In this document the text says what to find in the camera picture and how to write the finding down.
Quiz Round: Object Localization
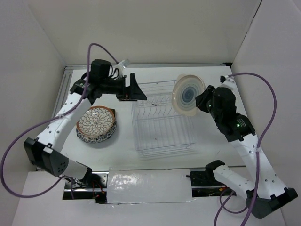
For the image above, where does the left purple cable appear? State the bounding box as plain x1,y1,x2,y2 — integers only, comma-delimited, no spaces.
0,43,120,200

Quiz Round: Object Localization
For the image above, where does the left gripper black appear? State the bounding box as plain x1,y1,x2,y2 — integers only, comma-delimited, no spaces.
100,73,147,102

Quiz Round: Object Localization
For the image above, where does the brown rim floral bowl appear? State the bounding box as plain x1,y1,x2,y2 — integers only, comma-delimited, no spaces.
76,106,115,138

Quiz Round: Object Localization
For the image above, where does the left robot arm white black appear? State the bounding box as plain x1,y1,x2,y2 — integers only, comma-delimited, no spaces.
24,59,147,188

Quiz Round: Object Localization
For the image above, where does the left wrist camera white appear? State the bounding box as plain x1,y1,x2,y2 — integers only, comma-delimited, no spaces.
116,59,130,71

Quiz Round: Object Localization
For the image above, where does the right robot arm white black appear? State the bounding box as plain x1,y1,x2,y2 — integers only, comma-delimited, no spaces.
196,85,298,219

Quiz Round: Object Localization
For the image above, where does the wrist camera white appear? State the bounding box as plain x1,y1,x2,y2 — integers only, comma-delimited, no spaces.
116,59,130,71
219,76,236,90

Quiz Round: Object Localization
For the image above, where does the beige plate blue swirl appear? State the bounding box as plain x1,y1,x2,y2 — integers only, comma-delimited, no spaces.
171,74,205,116

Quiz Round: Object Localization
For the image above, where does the white wire dish rack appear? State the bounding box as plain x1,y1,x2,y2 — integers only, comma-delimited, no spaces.
132,80,195,159

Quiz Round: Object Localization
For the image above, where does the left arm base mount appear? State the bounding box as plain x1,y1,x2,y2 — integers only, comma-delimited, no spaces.
63,171,109,204

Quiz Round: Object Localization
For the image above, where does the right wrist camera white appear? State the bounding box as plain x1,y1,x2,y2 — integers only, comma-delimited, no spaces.
219,76,236,90

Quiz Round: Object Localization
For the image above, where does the blue floral white plate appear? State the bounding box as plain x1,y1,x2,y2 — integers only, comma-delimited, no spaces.
76,120,117,144

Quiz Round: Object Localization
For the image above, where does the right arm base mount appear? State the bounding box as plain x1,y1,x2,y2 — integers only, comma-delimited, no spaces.
186,170,231,198

